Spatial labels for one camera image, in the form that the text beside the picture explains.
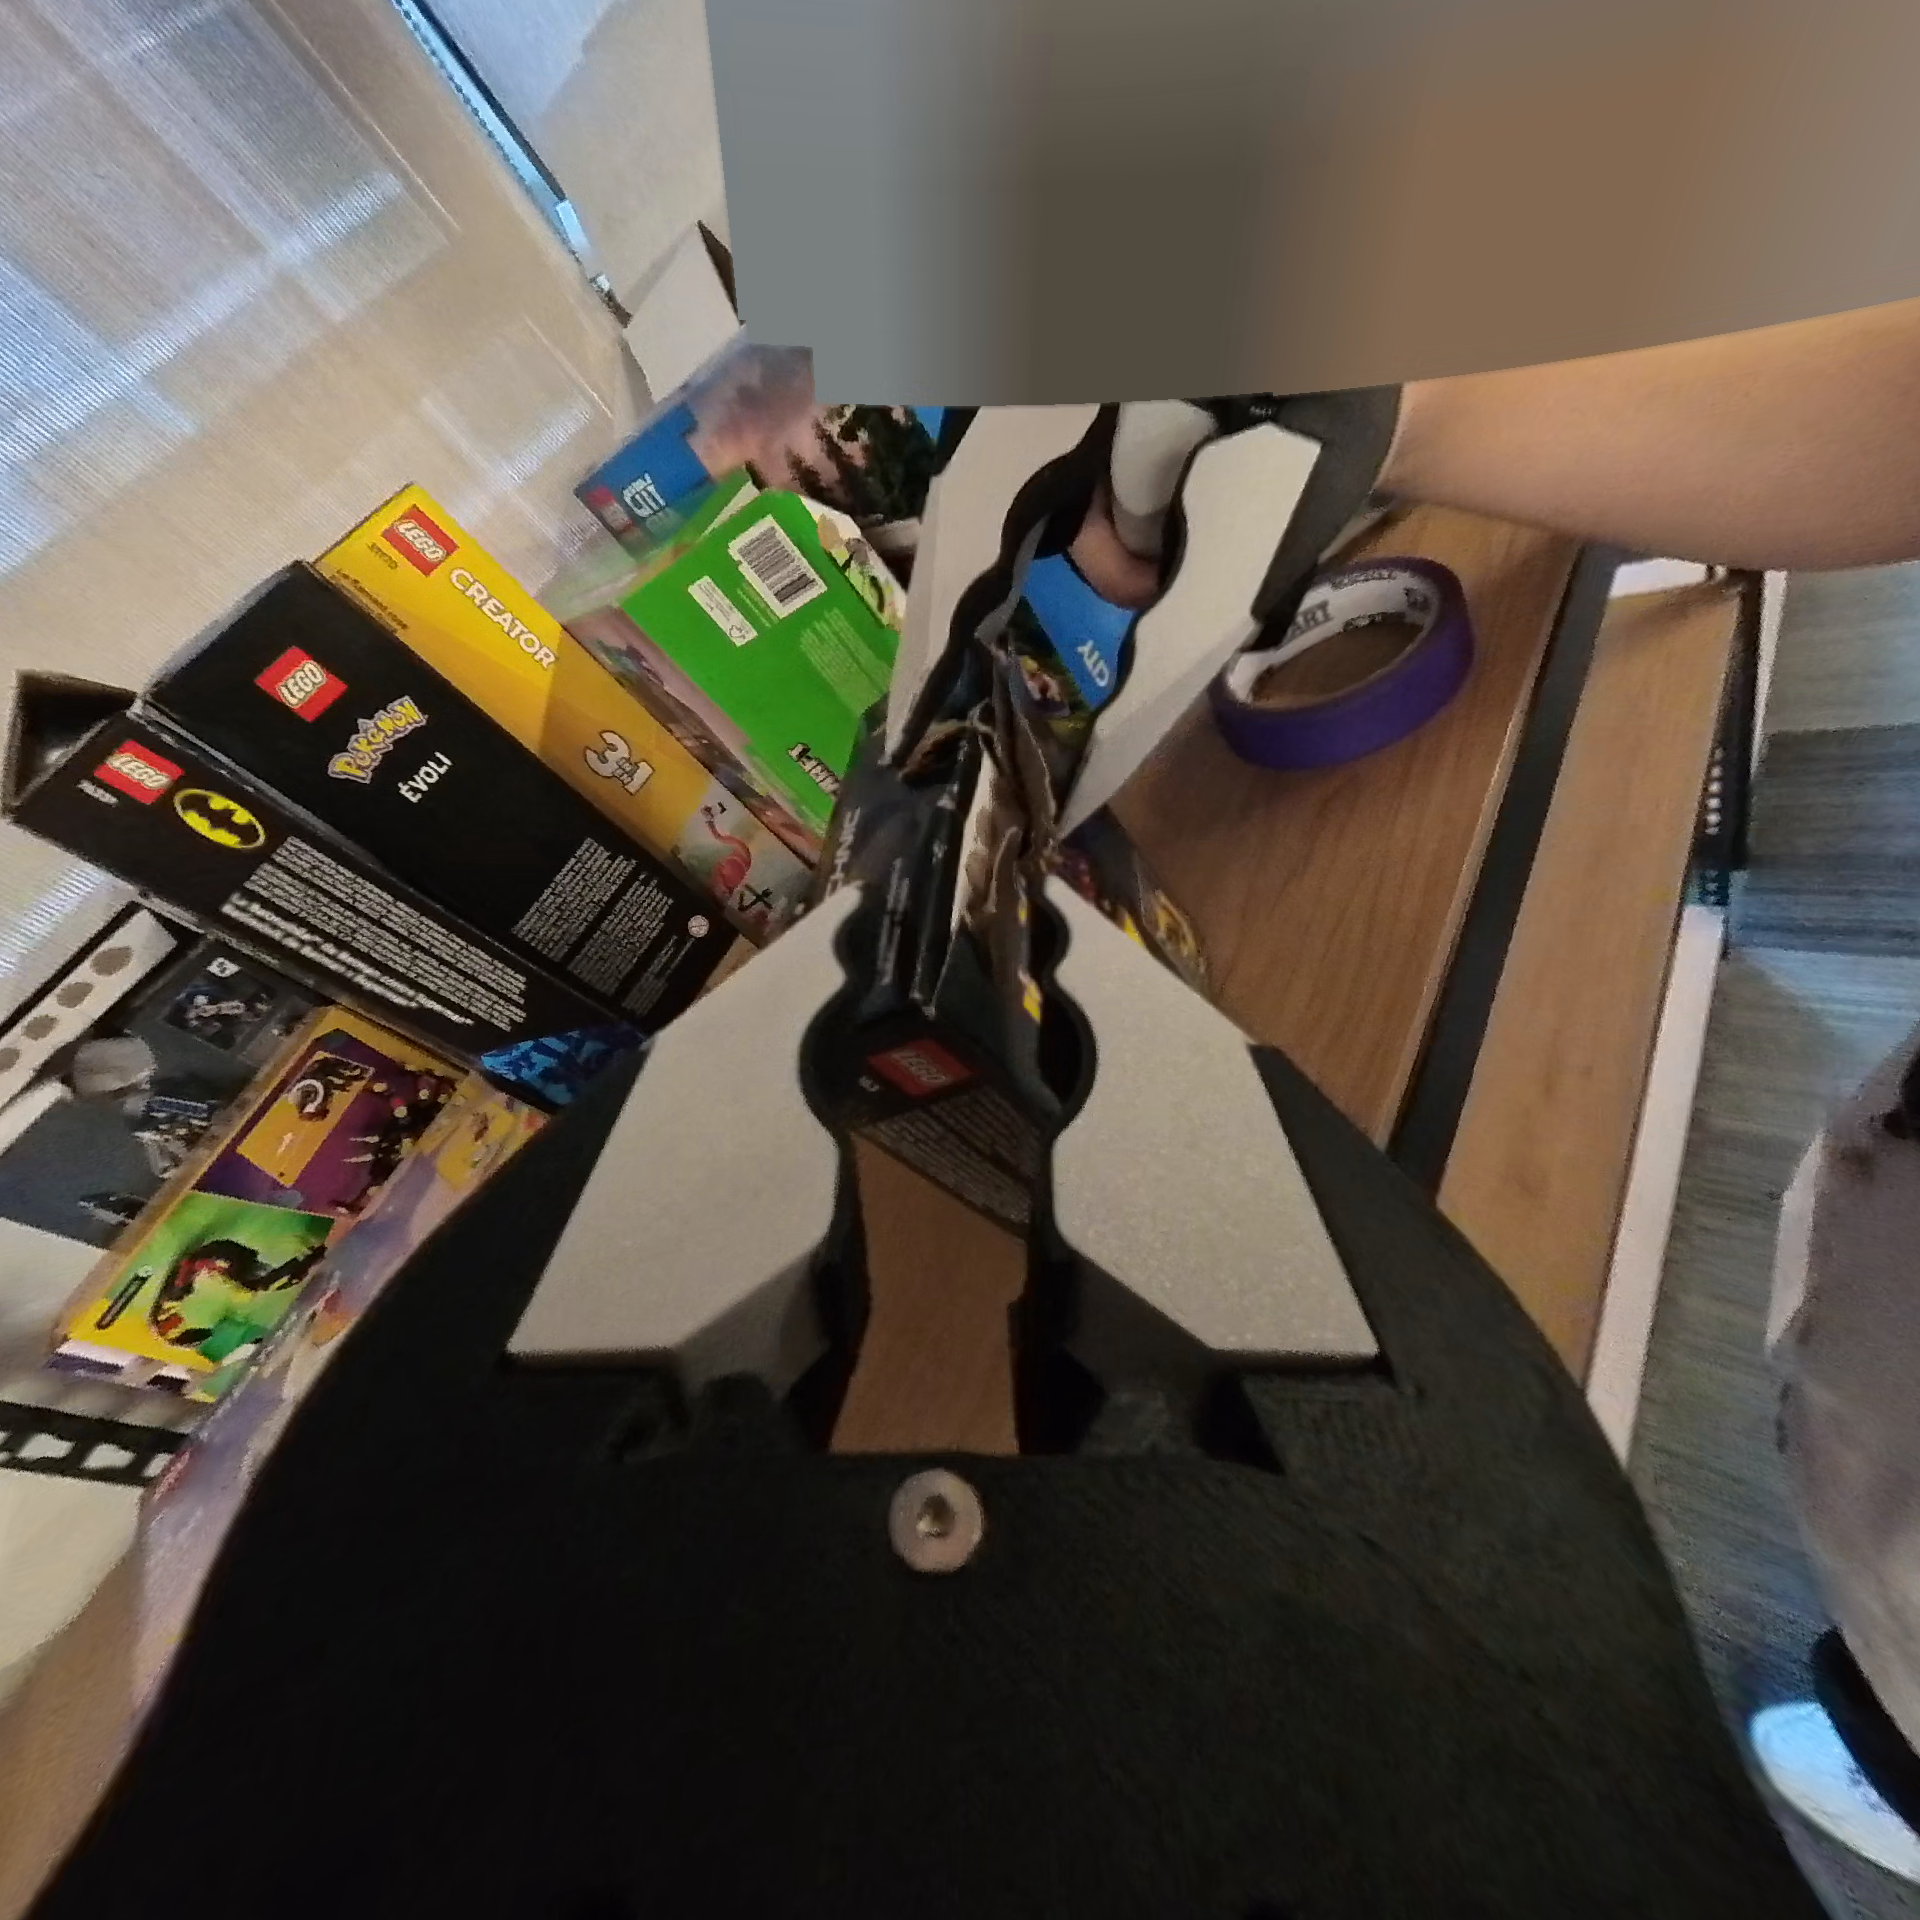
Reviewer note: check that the grey toy box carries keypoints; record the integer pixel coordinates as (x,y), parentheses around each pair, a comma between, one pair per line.
(120,1095)

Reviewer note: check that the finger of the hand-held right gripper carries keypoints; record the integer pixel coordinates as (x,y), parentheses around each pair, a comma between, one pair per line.
(974,525)
(1230,557)

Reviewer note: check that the small black yellow toy box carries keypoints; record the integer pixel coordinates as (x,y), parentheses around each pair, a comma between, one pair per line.
(974,931)

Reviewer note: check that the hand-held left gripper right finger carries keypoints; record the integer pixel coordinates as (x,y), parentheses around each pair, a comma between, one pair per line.
(1215,1200)

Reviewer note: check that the small blue toy box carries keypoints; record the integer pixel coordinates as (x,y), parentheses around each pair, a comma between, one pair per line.
(1080,630)

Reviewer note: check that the white cardboard box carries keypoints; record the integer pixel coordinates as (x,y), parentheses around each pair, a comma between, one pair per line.
(681,317)

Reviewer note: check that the person's right forearm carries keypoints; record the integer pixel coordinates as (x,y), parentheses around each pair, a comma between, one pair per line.
(1650,451)

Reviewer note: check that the purple tape roll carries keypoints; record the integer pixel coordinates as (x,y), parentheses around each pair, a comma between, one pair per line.
(1348,704)

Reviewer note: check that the person's right hand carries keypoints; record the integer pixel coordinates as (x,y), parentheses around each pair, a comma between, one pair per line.
(1118,563)

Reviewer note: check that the black toy box yellow logo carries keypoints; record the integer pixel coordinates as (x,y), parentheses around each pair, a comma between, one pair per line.
(450,780)

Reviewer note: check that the light green toy box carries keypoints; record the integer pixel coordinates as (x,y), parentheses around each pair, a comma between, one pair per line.
(646,548)

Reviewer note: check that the black bat logo toy box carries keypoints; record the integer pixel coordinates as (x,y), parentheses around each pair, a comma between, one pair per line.
(300,901)

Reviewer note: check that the green toy box white edge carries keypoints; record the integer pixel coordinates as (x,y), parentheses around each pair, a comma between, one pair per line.
(764,630)

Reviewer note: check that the purple green toy box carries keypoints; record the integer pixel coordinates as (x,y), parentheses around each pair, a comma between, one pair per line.
(270,1200)

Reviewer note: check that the yellow flamingo toy box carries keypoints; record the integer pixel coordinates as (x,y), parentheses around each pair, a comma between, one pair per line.
(510,630)

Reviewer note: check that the orange flat Lego boxes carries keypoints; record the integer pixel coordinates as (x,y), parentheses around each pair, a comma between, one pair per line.
(188,1529)

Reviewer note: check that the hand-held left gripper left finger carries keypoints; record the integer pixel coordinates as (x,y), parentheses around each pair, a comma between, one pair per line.
(690,1200)

